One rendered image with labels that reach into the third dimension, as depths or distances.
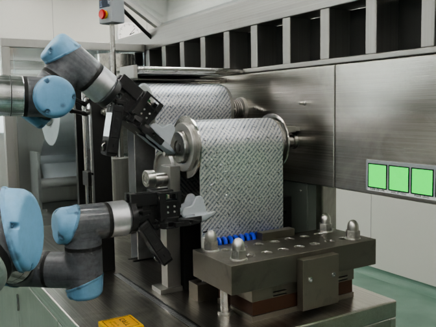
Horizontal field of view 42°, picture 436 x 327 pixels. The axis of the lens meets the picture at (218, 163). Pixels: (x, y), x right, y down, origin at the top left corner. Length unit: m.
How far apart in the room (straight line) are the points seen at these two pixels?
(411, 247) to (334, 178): 3.02
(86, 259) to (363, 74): 0.72
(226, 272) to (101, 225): 0.27
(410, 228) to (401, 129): 3.15
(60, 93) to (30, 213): 0.30
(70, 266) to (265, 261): 0.39
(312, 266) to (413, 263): 3.20
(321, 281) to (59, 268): 0.55
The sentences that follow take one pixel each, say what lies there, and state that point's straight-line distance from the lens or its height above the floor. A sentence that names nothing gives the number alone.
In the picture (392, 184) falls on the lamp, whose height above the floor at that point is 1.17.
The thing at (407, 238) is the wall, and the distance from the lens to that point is 4.40.
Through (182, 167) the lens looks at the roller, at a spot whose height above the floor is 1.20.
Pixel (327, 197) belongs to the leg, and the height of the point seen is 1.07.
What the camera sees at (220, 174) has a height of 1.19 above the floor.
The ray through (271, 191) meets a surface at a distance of 1.40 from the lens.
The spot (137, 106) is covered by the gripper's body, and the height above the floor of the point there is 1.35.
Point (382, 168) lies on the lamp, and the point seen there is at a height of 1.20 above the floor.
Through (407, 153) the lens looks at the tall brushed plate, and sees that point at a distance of 1.24.
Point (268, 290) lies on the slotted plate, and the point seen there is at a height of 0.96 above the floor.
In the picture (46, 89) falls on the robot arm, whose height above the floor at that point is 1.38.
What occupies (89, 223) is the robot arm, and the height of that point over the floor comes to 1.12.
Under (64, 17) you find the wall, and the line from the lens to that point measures 7.03.
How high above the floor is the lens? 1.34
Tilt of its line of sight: 6 degrees down
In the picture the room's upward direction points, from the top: 1 degrees counter-clockwise
